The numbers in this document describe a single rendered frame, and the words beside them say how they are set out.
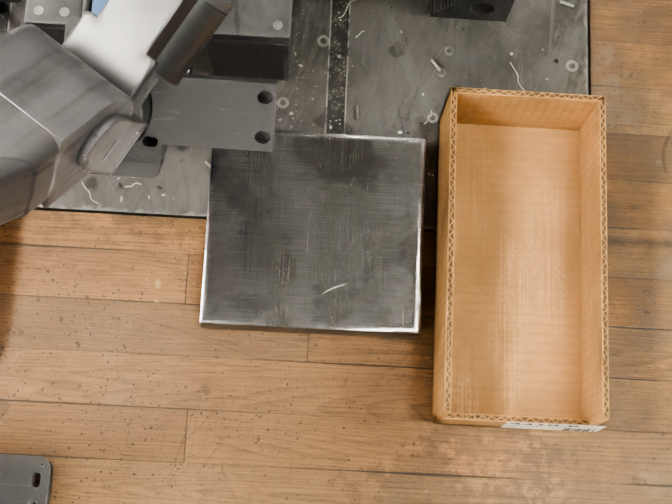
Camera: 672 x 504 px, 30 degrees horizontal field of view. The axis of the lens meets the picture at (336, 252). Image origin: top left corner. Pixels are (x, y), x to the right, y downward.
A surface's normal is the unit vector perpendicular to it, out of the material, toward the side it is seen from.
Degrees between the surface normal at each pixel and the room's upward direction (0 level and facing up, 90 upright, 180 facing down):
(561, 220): 0
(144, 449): 0
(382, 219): 0
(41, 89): 26
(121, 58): 21
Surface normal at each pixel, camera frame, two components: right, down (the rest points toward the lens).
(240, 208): 0.05, -0.25
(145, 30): -0.18, 0.04
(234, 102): 0.07, 0.21
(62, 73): 0.31, -0.56
